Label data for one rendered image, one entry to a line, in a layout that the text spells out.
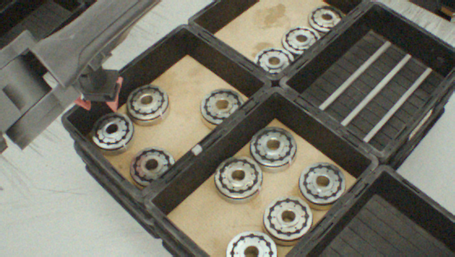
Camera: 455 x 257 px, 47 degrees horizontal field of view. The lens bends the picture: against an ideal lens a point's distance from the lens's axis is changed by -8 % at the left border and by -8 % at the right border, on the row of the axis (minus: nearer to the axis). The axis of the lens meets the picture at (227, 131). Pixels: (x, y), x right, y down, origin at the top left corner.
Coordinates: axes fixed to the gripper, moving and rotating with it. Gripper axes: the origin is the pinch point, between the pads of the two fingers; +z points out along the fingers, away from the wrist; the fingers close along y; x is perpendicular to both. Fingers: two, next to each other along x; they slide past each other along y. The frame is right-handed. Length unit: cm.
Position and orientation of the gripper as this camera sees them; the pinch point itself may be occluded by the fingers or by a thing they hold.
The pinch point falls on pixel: (101, 106)
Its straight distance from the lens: 124.2
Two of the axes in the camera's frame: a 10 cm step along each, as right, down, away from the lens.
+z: 0.4, 5.6, 8.3
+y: -9.9, -0.8, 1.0
